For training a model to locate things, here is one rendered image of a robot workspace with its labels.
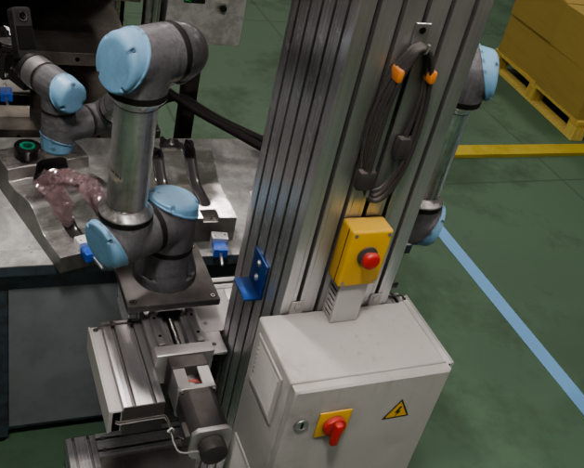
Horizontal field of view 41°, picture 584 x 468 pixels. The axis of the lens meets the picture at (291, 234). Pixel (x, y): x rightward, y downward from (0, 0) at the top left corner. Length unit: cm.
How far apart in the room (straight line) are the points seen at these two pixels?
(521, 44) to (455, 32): 524
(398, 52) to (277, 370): 62
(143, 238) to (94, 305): 82
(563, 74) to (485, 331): 282
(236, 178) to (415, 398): 139
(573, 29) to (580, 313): 256
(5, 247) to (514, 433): 210
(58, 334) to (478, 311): 210
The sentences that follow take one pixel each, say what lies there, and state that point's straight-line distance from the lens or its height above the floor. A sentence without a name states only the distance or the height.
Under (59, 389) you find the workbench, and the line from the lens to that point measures 275.
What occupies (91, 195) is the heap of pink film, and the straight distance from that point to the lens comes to 241.
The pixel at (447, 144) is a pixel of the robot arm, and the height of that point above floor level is 145.
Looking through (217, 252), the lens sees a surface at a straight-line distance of 236.
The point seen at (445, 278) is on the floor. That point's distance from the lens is 402.
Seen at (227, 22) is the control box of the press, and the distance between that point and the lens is 308.
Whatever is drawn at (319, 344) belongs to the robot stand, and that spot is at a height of 123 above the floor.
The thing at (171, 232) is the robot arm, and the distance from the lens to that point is 176.
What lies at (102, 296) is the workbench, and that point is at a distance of 248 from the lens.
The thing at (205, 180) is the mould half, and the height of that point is 89.
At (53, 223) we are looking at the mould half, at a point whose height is 87.
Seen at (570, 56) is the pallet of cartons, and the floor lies 49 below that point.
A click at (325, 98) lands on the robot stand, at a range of 136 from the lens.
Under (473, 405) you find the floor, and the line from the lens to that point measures 341.
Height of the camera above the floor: 225
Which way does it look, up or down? 34 degrees down
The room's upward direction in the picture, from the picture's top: 14 degrees clockwise
